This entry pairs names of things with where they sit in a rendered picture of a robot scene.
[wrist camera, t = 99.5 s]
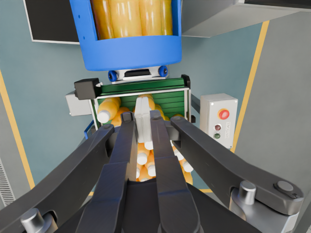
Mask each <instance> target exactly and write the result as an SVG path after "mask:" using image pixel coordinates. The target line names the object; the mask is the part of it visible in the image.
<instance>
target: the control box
mask: <svg viewBox="0 0 311 233"><path fill-rule="evenodd" d="M237 102H238V99H237V98H234V97H232V96H230V95H227V94H225V93H219V94H210V95H201V96H200V130H202V131H203V132H205V133H206V134H208V135H209V136H210V137H212V138H213V139H215V140H216V141H217V142H219V143H220V144H222V145H223V146H225V147H226V148H232V147H233V139H234V130H235V122H236V111H237ZM223 110H227V111H228V112H229V113H230V115H229V117H228V118H227V119H225V120H222V119H221V118H220V117H219V114H220V112H221V111H223ZM216 125H220V126H221V129H220V130H219V131H217V130H215V126H216ZM227 126H229V128H228V127H227ZM217 133H219V134H220V138H219V139H216V138H215V137H214V135H215V134H217ZM227 134H228V135H227ZM226 136H227V137H226Z"/></svg>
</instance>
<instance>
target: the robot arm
mask: <svg viewBox="0 0 311 233"><path fill-rule="evenodd" d="M120 117H121V125H120V126H118V127H114V125H113V124H105V125H103V126H101V127H100V128H99V129H98V130H96V131H95V132H94V133H93V134H92V135H91V136H90V137H89V138H88V139H86V140H85V141H84V142H83V143H82V144H81V145H80V146H79V147H78V148H76V149H75V150H74V151H73V152H72V153H71V154H70V155H69V156H68V157H67V158H66V159H65V160H64V161H62V162H61V163H60V164H59V165H58V166H57V167H56V168H55V169H54V170H52V171H51V172H50V173H49V174H48V175H47V176H46V177H45V178H44V179H42V180H41V181H40V182H39V183H38V184H37V185H36V186H35V187H34V188H32V189H31V190H30V191H28V192H27V193H25V194H24V195H22V196H21V197H19V198H18V199H16V200H15V201H13V202H12V203H10V204H8V205H7V206H5V207H4V208H3V209H1V210H0V233H292V231H293V228H294V225H295V223H296V220H297V217H298V214H299V212H300V209H301V206H302V203H303V200H304V198H305V194H304V193H303V191H302V190H301V189H300V188H299V187H298V186H297V185H296V184H294V183H292V182H290V181H288V180H286V179H284V178H281V177H279V176H277V175H274V174H272V173H270V172H268V171H265V170H263V169H261V168H259V167H257V166H254V165H252V164H250V163H247V162H246V161H244V160H243V159H241V158H240V157H239V156H237V155H236V154H234V153H233V152H232V151H230V150H229V149H227V148H226V147H225V146H223V145H222V144H220V143H219V142H217V141H216V140H215V139H213V138H212V137H210V136H209V135H208V134H206V133H205V132H203V131H202V130H200V129H199V128H198V127H196V126H195V125H193V124H192V123H191V122H189V121H188V120H186V119H185V118H183V117H181V116H174V117H172V118H170V121H166V120H163V117H162V116H161V113H160V111H159V110H149V102H148V97H143V98H142V97H140V98H137V101H136V108H135V112H131V111H128V112H123V113H121V114H120ZM145 141H146V142H151V141H152V143H153V152H154V162H155V175H156V177H155V178H152V179H149V180H146V181H142V182H139V181H136V178H137V150H138V142H139V143H143V142H145ZM171 141H172V144H173V145H174V146H175V147H176V149H177V150H178V151H179V152H180V153H181V155H182V156H183V157H184V158H185V160H186V161H187V162H188V163H189V164H190V166H191V167H192V168H193V169H194V170H195V171H196V172H197V174H198V175H199V176H200V177H201V178H202V180H203V181H204V182H205V183H206V185H207V186H208V187H209V188H210V189H211V191H212V192H213V193H214V194H215V195H216V197H217V198H218V199H219V200H220V201H221V202H222V203H223V204H224V205H225V206H226V207H227V208H228V209H229V210H228V209H227V208H226V207H224V206H223V205H221V204H220V203H218V202H216V201H215V200H214V199H212V198H211V197H209V196H208V195H206V194H205V193H203V192H202V191H200V190H199V189H197V188H196V187H194V186H193V185H191V184H189V183H187V182H186V180H185V177H184V174H183V171H182V168H181V165H180V162H179V160H178V157H177V155H176V156H175V154H174V151H173V148H172V145H171ZM95 185H96V187H95V190H94V193H93V196H92V198H91V199H90V200H89V201H88V202H87V203H85V204H84V205H83V206H82V204H83V203H84V201H85V200H86V198H87V197H88V195H89V194H90V192H91V191H92V189H93V188H94V186H95ZM81 206H82V207H81Z"/></svg>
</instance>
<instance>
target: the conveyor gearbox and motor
mask: <svg viewBox="0 0 311 233"><path fill-rule="evenodd" d="M74 92H75V91H72V92H70V93H68V94H66V95H65V98H66V101H67V104H68V108H69V111H70V115H71V116H72V117H74V116H84V115H92V111H91V107H90V103H89V99H86V100H78V98H77V97H75V94H74Z"/></svg>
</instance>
